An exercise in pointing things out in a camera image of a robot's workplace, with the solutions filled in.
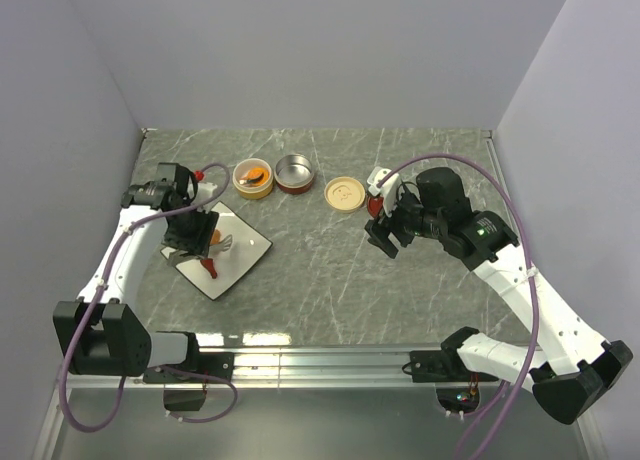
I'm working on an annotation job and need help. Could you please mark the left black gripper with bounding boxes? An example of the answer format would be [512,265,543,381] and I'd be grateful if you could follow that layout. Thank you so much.
[162,201,219,259]

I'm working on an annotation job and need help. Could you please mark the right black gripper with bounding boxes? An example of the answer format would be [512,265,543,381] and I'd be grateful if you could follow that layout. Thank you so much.
[365,184,446,258]

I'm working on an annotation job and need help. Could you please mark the metal tongs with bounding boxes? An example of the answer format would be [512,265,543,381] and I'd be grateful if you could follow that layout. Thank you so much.
[167,234,233,267]

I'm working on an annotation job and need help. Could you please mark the salmon slice food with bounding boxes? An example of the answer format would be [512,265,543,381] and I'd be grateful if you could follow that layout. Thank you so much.
[238,177,266,188]

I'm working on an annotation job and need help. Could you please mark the orange egg yolk food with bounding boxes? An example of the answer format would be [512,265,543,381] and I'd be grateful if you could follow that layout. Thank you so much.
[247,166,269,180]

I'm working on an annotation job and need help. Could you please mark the orange fried food piece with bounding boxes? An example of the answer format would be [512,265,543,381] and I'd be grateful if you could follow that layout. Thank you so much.
[209,229,221,245]

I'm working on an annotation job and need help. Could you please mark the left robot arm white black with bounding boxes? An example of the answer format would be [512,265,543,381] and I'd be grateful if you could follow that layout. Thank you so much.
[53,163,227,382]

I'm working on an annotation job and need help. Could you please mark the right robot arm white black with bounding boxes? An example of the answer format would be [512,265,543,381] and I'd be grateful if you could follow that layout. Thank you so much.
[365,167,633,425]

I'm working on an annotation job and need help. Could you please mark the yellow lunch container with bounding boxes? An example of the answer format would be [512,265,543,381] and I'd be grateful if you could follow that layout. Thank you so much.
[232,158,274,200]

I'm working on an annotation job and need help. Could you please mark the red steel lunch container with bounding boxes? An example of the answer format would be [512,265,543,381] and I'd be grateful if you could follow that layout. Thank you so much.
[274,154,315,195]

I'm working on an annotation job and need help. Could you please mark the red round lid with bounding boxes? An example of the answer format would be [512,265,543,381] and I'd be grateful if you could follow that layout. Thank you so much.
[366,195,385,219]

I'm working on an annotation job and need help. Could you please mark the red sausage food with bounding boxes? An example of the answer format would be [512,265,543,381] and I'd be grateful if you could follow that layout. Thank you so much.
[200,258,218,279]

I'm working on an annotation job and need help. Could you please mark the cream round lid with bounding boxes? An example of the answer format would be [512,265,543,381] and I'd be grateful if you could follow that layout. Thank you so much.
[324,176,366,213]

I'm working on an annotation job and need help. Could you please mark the white square plate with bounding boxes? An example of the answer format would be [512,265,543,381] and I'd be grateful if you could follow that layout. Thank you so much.
[174,202,272,300]

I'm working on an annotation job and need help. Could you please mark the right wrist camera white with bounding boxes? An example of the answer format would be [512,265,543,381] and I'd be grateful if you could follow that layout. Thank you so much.
[366,166,401,217]

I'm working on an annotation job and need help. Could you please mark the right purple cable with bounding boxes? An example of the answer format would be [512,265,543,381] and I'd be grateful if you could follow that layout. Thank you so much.
[377,152,541,460]

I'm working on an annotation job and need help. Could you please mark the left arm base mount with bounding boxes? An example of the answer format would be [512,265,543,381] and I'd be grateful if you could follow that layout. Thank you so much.
[142,351,235,384]

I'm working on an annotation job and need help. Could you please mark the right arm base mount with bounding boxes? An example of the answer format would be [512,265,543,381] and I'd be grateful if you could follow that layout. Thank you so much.
[401,350,498,383]

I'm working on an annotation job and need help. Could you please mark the aluminium rail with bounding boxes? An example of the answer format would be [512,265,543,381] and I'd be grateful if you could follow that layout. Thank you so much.
[54,346,521,391]

